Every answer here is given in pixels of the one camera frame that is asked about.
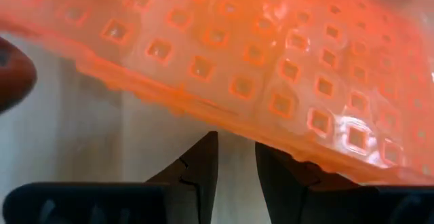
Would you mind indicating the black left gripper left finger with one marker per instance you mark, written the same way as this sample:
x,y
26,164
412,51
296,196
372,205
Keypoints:
x,y
200,176

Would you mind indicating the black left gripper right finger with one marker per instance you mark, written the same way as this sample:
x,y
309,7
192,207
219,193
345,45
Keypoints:
x,y
305,200

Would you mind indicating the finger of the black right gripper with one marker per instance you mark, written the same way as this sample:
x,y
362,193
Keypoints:
x,y
15,76

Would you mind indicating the orange box lid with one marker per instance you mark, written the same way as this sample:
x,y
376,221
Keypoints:
x,y
237,47

